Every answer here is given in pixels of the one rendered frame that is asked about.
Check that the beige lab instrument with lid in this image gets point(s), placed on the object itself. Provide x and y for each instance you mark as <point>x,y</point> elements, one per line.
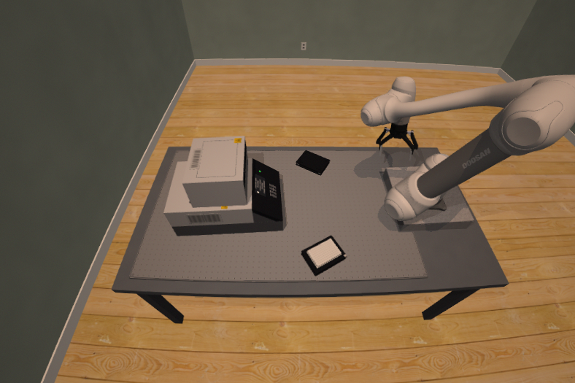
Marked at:
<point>220,190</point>

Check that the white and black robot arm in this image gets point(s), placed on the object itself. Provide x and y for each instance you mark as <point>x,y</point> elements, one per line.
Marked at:
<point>532,120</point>

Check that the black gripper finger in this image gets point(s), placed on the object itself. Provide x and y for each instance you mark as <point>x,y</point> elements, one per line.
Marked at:
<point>384,140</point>
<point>405,138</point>

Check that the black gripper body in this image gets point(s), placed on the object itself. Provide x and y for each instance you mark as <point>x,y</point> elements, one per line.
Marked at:
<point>398,129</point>

